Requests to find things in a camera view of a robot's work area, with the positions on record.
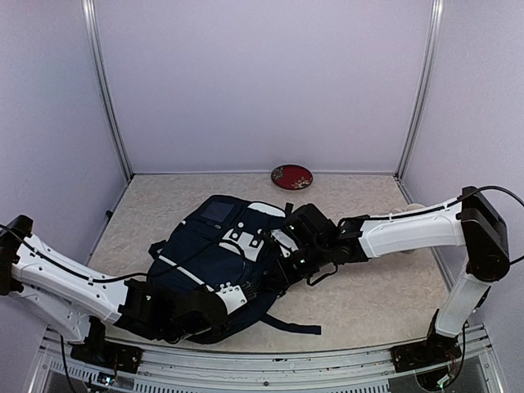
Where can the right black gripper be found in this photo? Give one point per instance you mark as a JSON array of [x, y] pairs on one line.
[[291, 277]]

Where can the navy blue backpack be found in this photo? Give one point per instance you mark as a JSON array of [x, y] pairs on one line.
[[226, 239]]

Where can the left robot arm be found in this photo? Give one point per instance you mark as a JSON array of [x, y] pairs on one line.
[[80, 303]]

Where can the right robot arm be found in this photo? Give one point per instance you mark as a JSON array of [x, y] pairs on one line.
[[468, 220]]

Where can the red floral round dish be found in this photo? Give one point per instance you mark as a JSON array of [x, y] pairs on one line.
[[291, 177]]

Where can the beige ceramic mug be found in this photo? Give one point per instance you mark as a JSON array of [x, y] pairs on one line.
[[408, 208]]

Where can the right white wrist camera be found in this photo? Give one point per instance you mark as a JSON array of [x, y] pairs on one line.
[[286, 244]]

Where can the front aluminium rail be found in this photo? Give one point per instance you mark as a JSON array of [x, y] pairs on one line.
[[260, 359]]

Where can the right aluminium frame post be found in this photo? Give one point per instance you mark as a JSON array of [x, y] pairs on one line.
[[424, 83]]

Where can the aluminium frame post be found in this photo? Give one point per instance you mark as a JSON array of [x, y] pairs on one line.
[[95, 44], [424, 83]]

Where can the left aluminium frame post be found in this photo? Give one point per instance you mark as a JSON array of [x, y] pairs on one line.
[[95, 44]]

